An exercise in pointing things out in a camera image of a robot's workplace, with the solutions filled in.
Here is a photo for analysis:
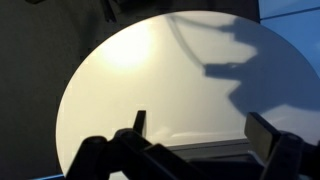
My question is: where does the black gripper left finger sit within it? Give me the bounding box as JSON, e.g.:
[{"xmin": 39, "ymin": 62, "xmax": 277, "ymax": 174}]
[{"xmin": 64, "ymin": 110, "xmax": 208, "ymax": 180}]

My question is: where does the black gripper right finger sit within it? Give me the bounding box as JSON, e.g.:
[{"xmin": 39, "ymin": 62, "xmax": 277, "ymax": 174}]
[{"xmin": 244, "ymin": 112, "xmax": 320, "ymax": 180}]

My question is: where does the black tool holder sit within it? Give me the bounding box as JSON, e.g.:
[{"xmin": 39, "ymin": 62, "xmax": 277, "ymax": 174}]
[{"xmin": 114, "ymin": 0, "xmax": 261, "ymax": 18}]

